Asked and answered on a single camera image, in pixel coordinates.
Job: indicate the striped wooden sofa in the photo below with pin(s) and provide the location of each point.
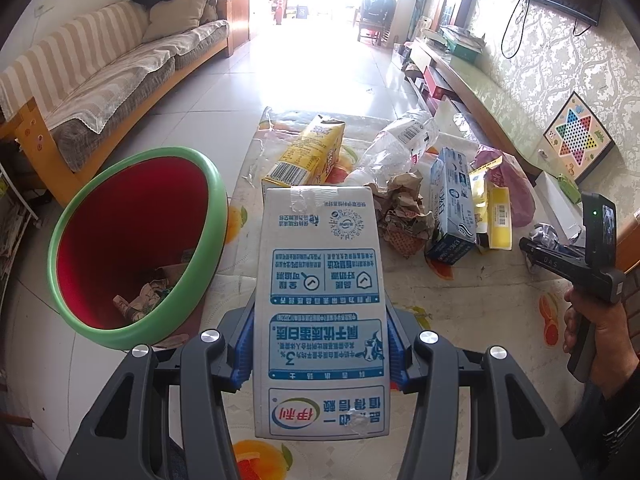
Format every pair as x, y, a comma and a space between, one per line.
71, 98

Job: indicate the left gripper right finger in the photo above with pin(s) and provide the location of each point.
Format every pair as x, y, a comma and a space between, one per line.
513, 435

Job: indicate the book rack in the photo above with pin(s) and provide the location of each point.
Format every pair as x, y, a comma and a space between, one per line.
16, 217

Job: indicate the chinese checkers board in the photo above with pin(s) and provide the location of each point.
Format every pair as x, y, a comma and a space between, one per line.
578, 138

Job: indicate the wooden chair with clothes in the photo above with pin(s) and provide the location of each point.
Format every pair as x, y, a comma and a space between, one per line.
374, 18

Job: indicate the fruit print tablecloth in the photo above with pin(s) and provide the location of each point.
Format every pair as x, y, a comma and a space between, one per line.
485, 298

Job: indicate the yellow medicine box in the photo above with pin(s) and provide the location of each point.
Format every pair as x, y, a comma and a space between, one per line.
492, 211

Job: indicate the pink plastic bag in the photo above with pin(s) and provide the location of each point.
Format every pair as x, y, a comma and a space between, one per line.
506, 172

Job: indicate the white cardboard box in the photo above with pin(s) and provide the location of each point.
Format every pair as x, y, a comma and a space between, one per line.
564, 215

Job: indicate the long tv cabinet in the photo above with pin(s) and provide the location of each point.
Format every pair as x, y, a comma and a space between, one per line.
504, 123

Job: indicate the green red trash bin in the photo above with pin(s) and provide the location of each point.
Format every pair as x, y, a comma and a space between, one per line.
159, 208

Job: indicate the beige cushion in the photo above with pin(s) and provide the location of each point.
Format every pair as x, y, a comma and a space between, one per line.
173, 17

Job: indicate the silver foil wrapper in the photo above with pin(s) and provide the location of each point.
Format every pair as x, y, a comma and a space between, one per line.
544, 235

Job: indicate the yellow drink carton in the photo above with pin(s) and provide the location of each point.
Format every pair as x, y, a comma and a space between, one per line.
311, 156

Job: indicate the brown paper wrapper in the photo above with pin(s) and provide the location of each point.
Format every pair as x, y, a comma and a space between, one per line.
403, 220

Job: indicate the white blue milk carton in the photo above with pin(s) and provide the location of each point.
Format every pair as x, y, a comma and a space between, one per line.
321, 352

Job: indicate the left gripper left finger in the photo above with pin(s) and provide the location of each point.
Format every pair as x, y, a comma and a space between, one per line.
161, 415

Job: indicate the blue toothpaste box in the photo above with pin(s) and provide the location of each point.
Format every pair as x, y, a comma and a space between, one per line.
451, 202

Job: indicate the green snack packet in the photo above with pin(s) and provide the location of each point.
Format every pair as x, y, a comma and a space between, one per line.
569, 188

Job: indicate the clear plastic bottle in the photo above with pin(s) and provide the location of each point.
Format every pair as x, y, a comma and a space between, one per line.
395, 150

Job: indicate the right hand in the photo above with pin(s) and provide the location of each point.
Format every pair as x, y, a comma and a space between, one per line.
615, 360

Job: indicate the green box on cabinet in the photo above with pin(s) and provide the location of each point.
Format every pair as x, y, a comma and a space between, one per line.
462, 51

